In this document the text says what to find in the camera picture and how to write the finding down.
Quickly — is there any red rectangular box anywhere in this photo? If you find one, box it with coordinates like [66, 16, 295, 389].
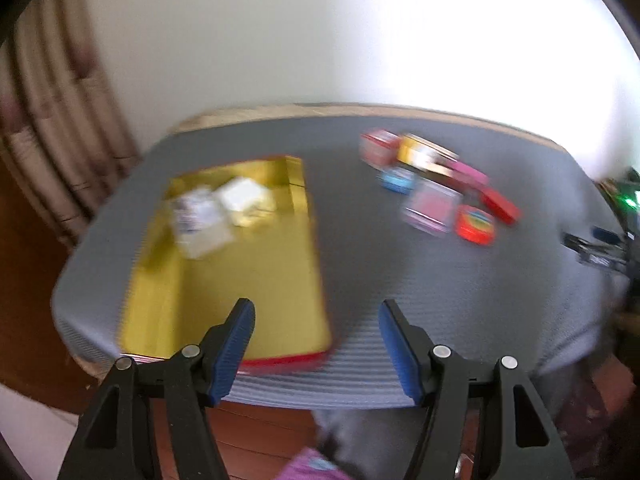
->
[480, 188, 521, 226]

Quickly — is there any red toffee tin tray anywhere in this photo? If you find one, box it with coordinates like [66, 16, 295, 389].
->
[118, 156, 333, 375]

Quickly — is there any pink lipstick tube box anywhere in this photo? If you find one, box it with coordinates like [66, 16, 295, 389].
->
[445, 160, 489, 191]

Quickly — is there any clear case with pink cards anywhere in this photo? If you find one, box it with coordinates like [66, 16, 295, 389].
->
[402, 179, 462, 235]

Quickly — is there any small teal round case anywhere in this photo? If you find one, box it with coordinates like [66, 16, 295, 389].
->
[380, 167, 416, 195]

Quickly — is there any clear case with blue label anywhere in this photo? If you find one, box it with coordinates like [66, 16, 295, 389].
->
[169, 185, 234, 259]

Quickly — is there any white power adapter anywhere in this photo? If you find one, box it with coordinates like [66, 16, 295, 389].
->
[215, 177, 277, 226]

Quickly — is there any grey mesh mat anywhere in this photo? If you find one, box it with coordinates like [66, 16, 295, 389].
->
[52, 106, 629, 410]

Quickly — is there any gold zigzag pattern box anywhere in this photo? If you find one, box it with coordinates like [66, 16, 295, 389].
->
[396, 134, 459, 174]

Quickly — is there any red barcode box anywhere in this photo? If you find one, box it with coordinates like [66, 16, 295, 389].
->
[359, 129, 400, 169]

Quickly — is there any beige patterned curtain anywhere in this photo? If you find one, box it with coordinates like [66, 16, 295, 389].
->
[1, 0, 140, 247]

